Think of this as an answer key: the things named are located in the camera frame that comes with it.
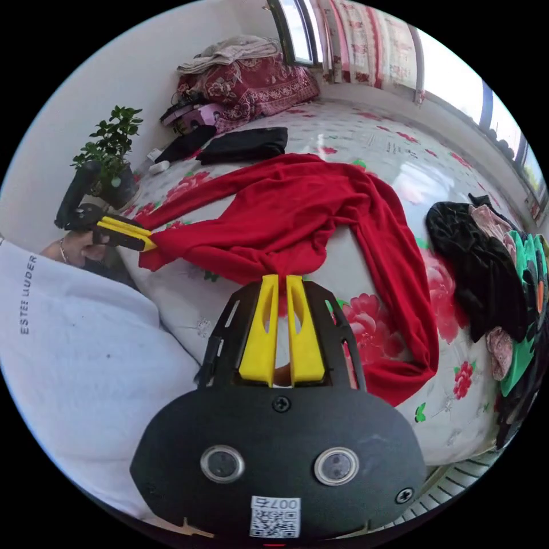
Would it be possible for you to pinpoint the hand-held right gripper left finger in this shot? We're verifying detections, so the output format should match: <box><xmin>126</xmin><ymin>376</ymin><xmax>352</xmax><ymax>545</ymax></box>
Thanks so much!
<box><xmin>238</xmin><ymin>275</ymin><xmax>279</xmax><ymax>387</ymax></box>

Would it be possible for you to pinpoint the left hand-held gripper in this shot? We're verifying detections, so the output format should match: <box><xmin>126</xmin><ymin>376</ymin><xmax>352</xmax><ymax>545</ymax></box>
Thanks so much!
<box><xmin>54</xmin><ymin>203</ymin><xmax>158</xmax><ymax>253</ymax></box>

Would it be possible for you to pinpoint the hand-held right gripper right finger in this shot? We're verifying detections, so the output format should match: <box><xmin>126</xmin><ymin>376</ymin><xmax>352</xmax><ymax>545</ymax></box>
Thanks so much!
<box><xmin>286</xmin><ymin>275</ymin><xmax>326</xmax><ymax>387</ymax></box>

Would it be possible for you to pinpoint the red long sleeve shirt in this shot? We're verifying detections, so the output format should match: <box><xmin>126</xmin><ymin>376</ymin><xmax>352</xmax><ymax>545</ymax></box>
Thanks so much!
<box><xmin>138</xmin><ymin>153</ymin><xmax>441</xmax><ymax>408</ymax></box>

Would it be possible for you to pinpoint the person's left forearm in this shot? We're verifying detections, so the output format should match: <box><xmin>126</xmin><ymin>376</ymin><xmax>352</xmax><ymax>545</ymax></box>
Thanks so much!
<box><xmin>39</xmin><ymin>238</ymin><xmax>69</xmax><ymax>264</ymax></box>

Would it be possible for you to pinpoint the person's left hand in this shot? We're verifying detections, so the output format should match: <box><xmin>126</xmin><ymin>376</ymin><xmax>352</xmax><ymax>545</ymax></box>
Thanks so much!
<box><xmin>64</xmin><ymin>231</ymin><xmax>107</xmax><ymax>269</ymax></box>

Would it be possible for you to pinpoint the potted green plant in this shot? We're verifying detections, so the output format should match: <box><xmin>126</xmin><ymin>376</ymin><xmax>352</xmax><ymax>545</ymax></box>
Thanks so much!
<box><xmin>70</xmin><ymin>105</ymin><xmax>145</xmax><ymax>212</ymax></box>

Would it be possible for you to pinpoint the crumpled black garment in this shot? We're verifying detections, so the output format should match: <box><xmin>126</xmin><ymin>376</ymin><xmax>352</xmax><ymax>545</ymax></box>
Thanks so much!
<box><xmin>154</xmin><ymin>124</ymin><xmax>218</xmax><ymax>165</ymax></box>

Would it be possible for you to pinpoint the pink carton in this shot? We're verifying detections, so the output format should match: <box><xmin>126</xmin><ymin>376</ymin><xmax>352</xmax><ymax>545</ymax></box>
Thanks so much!
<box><xmin>159</xmin><ymin>102</ymin><xmax>225</xmax><ymax>134</ymax></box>

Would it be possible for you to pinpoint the person's body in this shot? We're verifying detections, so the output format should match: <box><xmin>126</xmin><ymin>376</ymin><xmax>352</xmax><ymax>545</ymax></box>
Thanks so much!
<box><xmin>0</xmin><ymin>240</ymin><xmax>203</xmax><ymax>531</ymax></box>

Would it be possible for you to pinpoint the folded black garment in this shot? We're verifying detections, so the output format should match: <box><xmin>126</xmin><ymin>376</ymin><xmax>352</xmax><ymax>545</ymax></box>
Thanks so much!
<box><xmin>195</xmin><ymin>126</ymin><xmax>289</xmax><ymax>166</ymax></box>

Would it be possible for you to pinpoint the pile of clothes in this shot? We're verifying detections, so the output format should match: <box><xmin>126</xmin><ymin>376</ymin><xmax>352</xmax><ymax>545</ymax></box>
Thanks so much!
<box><xmin>425</xmin><ymin>193</ymin><xmax>549</xmax><ymax>452</ymax></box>

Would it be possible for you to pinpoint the folded red floral quilt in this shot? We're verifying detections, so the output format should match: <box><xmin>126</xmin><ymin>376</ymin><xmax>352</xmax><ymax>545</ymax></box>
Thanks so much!
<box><xmin>177</xmin><ymin>53</ymin><xmax>321</xmax><ymax>134</ymax></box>

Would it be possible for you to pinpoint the folded beige blanket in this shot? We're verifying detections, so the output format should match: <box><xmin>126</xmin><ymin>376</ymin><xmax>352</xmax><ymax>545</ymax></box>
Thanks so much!
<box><xmin>176</xmin><ymin>35</ymin><xmax>282</xmax><ymax>76</ymax></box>

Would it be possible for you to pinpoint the bed with floral sheet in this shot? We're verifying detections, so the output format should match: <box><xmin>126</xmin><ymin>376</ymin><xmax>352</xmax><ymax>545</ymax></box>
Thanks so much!
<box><xmin>114</xmin><ymin>96</ymin><xmax>542</xmax><ymax>469</ymax></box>

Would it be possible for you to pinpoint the window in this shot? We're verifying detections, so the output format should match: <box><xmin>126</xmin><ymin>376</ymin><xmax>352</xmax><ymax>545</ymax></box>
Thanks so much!
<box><xmin>266</xmin><ymin>0</ymin><xmax>323</xmax><ymax>69</ymax></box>

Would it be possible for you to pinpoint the floral striped curtain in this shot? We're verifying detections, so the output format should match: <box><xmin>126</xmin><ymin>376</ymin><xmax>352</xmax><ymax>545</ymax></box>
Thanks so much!
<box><xmin>316</xmin><ymin>0</ymin><xmax>426</xmax><ymax>105</ymax></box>

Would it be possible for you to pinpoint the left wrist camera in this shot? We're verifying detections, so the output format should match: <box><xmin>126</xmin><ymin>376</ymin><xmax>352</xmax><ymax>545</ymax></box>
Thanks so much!
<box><xmin>54</xmin><ymin>160</ymin><xmax>102</xmax><ymax>228</ymax></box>

